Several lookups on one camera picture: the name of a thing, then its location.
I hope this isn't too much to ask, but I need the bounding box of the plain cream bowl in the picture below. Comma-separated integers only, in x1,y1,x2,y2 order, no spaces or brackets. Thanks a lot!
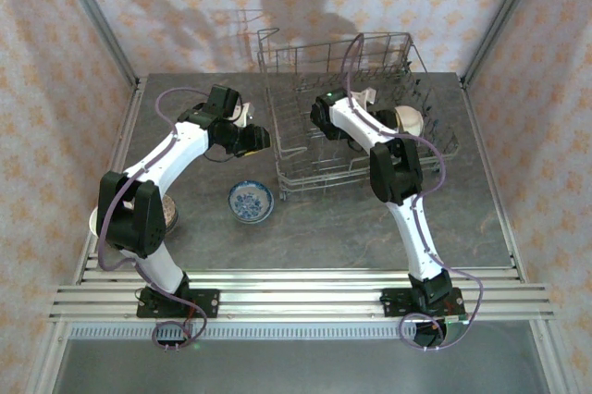
394,105,426,140

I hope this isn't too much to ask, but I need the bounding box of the blue floral bowl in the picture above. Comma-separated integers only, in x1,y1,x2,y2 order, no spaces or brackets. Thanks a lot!
228,179,275,223

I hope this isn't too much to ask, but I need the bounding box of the grey wire dish rack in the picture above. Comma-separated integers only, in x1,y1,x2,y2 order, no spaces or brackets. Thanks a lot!
256,27,462,203

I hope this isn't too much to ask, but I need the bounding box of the brown flower patterned bowl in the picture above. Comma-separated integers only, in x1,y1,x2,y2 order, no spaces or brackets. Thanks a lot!
160,193,180,231

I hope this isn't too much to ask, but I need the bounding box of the grey metal panel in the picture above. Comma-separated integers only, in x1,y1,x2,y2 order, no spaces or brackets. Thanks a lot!
49,338,545,394

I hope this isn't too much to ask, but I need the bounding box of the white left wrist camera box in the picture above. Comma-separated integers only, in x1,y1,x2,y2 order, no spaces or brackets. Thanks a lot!
229,101,255,129

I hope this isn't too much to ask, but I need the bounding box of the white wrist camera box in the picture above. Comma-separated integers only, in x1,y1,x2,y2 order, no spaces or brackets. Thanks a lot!
229,101,255,129
356,86,377,109

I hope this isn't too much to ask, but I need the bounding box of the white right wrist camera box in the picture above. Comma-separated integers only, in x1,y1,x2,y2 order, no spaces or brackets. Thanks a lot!
356,86,377,109

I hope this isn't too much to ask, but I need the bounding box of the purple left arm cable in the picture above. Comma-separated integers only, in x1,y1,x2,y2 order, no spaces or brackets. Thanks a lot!
95,87,209,353

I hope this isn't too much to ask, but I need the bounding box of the aluminium table side rail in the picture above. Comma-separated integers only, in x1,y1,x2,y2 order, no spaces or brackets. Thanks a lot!
71,79,148,284
459,81,529,283

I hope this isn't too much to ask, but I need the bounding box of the aluminium rail frame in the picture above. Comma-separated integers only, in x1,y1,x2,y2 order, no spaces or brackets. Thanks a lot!
48,267,556,324

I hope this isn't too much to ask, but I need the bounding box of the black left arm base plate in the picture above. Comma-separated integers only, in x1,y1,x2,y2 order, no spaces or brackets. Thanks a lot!
136,289,220,320

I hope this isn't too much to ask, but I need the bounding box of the aluminium corner post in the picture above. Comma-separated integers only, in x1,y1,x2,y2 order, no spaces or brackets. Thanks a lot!
461,0,551,89
49,0,141,89

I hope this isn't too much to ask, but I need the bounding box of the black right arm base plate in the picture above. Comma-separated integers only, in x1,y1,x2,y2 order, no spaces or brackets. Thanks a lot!
379,287,466,320

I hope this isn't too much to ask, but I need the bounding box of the slotted grey cable duct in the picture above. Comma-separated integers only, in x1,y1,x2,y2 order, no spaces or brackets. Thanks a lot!
64,322,540,341

